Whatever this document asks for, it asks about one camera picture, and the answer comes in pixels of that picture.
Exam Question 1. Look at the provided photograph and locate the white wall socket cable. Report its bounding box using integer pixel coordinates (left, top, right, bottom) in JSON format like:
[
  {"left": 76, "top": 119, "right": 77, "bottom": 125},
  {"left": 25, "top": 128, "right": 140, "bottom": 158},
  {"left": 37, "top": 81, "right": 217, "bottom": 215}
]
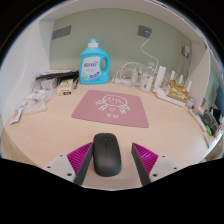
[{"left": 139, "top": 32, "right": 160, "bottom": 73}]

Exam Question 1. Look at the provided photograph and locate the blank grey wall plate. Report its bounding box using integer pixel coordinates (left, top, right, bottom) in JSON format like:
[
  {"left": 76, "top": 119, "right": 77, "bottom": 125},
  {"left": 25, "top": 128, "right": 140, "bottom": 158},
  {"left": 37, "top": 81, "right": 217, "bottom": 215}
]
[{"left": 51, "top": 25, "right": 72, "bottom": 41}]

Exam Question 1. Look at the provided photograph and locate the white flat device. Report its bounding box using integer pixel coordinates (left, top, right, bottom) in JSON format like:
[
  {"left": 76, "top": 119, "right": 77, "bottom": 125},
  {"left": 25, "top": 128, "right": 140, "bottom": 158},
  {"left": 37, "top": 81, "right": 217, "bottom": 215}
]
[{"left": 188, "top": 108, "right": 208, "bottom": 133}]

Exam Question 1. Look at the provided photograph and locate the white wall adapter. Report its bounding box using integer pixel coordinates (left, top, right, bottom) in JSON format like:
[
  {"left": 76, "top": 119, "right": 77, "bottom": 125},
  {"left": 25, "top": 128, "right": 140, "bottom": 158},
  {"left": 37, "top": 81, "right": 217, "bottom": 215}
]
[{"left": 181, "top": 44, "right": 191, "bottom": 60}]

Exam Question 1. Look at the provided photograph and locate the white router with antennas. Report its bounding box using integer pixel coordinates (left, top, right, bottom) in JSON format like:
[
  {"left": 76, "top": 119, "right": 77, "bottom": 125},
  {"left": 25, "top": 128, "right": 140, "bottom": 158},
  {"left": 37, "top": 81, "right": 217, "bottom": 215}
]
[{"left": 153, "top": 65, "right": 194, "bottom": 108}]

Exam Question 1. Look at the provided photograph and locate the golden foil packet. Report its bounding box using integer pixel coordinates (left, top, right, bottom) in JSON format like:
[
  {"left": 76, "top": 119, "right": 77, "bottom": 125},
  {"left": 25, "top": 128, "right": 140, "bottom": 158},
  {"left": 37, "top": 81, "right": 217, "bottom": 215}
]
[{"left": 167, "top": 79, "right": 190, "bottom": 103}]

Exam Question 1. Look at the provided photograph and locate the black computer mouse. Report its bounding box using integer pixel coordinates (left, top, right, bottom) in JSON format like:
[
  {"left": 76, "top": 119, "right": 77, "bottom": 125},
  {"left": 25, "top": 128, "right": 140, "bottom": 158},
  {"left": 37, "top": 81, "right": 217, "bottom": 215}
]
[{"left": 92, "top": 132, "right": 123, "bottom": 177}]

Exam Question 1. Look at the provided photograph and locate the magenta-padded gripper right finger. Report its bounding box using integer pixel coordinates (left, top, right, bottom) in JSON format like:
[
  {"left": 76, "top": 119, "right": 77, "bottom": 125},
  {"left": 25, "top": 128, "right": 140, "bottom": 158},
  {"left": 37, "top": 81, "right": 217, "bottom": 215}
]
[{"left": 131, "top": 142, "right": 181, "bottom": 187}]

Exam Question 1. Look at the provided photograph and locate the small yellow box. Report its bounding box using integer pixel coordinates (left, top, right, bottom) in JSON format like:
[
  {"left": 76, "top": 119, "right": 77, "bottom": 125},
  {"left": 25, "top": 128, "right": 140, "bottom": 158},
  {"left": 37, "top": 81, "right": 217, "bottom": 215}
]
[{"left": 56, "top": 78, "right": 74, "bottom": 96}]

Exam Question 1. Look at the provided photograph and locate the blue detergent bottle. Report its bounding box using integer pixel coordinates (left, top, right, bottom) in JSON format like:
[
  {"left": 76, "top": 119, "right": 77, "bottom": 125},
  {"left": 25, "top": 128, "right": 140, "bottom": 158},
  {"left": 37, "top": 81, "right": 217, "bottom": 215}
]
[{"left": 79, "top": 37, "right": 111, "bottom": 85}]

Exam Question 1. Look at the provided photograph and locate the white power strip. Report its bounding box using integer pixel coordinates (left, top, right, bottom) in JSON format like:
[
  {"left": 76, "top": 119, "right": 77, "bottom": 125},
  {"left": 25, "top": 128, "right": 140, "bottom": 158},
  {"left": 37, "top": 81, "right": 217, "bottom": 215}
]
[{"left": 112, "top": 76, "right": 138, "bottom": 85}]

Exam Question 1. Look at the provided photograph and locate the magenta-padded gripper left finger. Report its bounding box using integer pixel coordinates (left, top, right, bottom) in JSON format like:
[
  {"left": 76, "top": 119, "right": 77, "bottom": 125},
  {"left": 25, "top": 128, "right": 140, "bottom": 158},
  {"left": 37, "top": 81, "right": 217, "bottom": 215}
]
[{"left": 42, "top": 142, "right": 94, "bottom": 186}]

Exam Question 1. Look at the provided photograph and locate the dark notebook stack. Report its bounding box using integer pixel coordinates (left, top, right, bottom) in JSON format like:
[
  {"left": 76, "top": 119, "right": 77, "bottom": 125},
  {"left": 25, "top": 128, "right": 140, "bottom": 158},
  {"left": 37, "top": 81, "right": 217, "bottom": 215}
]
[{"left": 35, "top": 69, "right": 80, "bottom": 81}]

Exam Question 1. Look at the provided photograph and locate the black pouch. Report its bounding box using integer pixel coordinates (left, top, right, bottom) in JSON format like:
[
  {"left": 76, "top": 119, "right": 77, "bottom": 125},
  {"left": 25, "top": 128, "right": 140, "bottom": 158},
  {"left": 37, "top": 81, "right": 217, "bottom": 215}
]
[{"left": 203, "top": 108, "right": 222, "bottom": 134}]

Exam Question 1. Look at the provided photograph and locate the green small item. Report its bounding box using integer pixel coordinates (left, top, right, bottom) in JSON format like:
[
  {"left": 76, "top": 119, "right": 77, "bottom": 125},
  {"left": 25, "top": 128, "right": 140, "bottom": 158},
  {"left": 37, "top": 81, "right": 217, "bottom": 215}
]
[{"left": 205, "top": 124, "right": 213, "bottom": 137}]

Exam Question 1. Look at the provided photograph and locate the pink printed mouse pad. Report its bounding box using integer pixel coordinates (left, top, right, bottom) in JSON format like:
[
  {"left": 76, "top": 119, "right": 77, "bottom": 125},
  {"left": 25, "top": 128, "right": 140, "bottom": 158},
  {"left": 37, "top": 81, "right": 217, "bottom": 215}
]
[{"left": 71, "top": 89, "right": 150, "bottom": 129}]

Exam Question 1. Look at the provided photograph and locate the small white yellow packet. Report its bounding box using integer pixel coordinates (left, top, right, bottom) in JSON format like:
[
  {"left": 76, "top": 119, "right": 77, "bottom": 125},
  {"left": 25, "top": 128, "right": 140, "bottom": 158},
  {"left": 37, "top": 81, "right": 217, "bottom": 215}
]
[{"left": 9, "top": 105, "right": 26, "bottom": 126}]

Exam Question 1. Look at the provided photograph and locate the grey wall socket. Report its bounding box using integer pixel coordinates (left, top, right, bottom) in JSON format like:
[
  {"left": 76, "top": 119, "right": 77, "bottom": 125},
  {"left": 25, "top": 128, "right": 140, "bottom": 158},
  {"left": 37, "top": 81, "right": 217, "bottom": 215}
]
[{"left": 137, "top": 24, "right": 153, "bottom": 38}]

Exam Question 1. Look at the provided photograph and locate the white coiled cable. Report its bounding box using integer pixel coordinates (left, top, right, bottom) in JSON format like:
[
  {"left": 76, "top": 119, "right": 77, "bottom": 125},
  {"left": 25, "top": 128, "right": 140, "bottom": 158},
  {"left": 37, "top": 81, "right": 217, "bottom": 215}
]
[{"left": 112, "top": 61, "right": 145, "bottom": 88}]

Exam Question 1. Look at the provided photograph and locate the clear plastic bag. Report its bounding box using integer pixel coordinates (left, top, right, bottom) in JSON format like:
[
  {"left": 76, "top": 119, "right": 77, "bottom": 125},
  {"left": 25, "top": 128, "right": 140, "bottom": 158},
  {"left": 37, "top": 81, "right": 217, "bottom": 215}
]
[{"left": 23, "top": 87, "right": 56, "bottom": 115}]

